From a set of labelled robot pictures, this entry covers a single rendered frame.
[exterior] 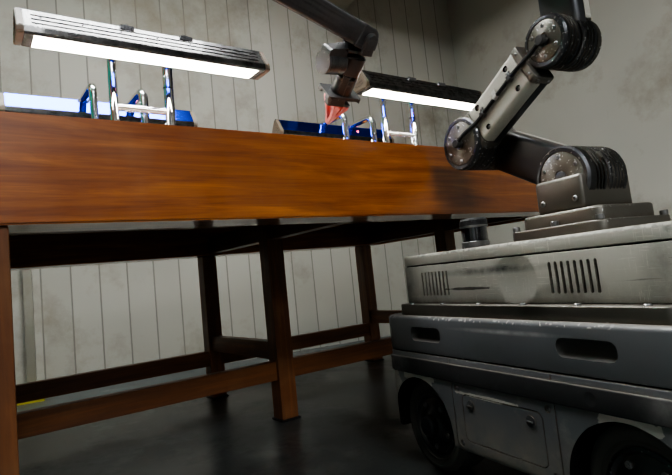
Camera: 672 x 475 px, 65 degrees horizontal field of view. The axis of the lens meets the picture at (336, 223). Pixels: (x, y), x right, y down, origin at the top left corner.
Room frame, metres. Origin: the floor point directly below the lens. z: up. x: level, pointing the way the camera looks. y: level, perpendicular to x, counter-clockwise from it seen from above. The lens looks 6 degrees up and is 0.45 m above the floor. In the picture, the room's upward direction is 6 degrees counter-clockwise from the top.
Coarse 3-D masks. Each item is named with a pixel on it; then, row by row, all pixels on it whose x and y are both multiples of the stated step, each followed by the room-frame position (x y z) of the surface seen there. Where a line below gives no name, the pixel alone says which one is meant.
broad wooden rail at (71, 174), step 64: (0, 128) 0.83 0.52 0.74; (64, 128) 0.88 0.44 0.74; (128, 128) 0.94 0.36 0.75; (192, 128) 1.01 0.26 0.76; (0, 192) 0.82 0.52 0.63; (64, 192) 0.88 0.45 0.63; (128, 192) 0.94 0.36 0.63; (192, 192) 1.01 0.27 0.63; (256, 192) 1.09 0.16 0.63; (320, 192) 1.18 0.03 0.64; (384, 192) 1.29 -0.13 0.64; (448, 192) 1.43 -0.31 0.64; (512, 192) 1.59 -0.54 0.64
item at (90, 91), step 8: (88, 88) 1.59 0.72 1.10; (96, 88) 1.60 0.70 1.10; (88, 96) 1.66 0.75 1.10; (96, 96) 1.59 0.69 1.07; (136, 96) 1.71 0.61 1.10; (144, 96) 1.67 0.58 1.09; (96, 104) 1.59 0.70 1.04; (128, 104) 1.78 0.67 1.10; (144, 104) 1.67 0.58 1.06; (96, 112) 1.58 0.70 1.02; (144, 120) 1.67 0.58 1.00
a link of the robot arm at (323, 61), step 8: (344, 40) 1.28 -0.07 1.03; (368, 40) 1.22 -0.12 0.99; (376, 40) 1.23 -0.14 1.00; (328, 48) 1.22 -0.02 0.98; (336, 48) 1.22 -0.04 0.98; (344, 48) 1.23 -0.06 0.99; (352, 48) 1.25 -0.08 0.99; (368, 48) 1.24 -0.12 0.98; (320, 56) 1.24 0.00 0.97; (328, 56) 1.22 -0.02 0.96; (336, 56) 1.23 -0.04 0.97; (344, 56) 1.25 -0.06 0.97; (368, 56) 1.26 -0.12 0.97; (320, 64) 1.24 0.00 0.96; (328, 64) 1.22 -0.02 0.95; (336, 64) 1.23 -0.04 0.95; (344, 64) 1.25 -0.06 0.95; (320, 72) 1.25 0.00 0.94; (328, 72) 1.24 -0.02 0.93; (336, 72) 1.25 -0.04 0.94
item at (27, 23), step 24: (24, 24) 1.10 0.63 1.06; (48, 24) 1.14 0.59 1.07; (72, 24) 1.17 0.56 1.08; (96, 24) 1.21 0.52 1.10; (120, 48) 1.23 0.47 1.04; (144, 48) 1.25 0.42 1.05; (168, 48) 1.29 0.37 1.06; (192, 48) 1.33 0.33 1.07; (216, 48) 1.38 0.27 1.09; (240, 48) 1.44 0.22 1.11; (264, 72) 1.46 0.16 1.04
